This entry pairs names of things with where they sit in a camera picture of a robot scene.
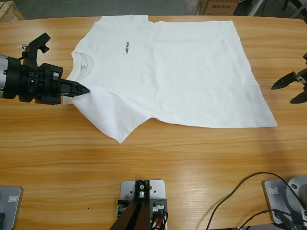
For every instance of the white t-shirt with black logo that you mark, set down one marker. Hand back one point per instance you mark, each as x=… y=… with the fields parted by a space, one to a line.
x=180 y=72

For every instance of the wrist black camera bracket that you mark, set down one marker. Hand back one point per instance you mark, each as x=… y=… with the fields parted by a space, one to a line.
x=36 y=45
x=305 y=58

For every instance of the arm grey base plate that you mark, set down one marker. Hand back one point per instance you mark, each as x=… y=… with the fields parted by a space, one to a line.
x=273 y=201
x=9 y=215

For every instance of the patterned cardboard box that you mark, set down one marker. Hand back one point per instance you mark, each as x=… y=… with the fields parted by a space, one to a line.
x=200 y=8

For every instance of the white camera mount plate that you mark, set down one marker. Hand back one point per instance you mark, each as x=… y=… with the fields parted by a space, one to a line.
x=158 y=189

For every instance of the wooden crate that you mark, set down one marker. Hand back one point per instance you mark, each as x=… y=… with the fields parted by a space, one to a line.
x=9 y=12

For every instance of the grey metal frame leg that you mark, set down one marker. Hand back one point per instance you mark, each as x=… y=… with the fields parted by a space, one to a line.
x=257 y=7

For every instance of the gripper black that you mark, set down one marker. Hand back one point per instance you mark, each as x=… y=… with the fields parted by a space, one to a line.
x=31 y=81
x=303 y=80

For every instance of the black plug at base plate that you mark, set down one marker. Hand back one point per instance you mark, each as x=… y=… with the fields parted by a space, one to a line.
x=2 y=218

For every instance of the AUX cardboard box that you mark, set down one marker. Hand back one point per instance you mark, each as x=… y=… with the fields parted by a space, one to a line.
x=220 y=9

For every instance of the black corner bracket with bolt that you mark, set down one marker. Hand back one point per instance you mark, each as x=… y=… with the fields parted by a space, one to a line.
x=163 y=204
x=121 y=209

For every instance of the dark camera post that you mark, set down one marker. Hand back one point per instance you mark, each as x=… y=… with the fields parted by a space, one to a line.
x=139 y=215

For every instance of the black metal frame leg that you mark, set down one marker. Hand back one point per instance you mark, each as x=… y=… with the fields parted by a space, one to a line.
x=298 y=10

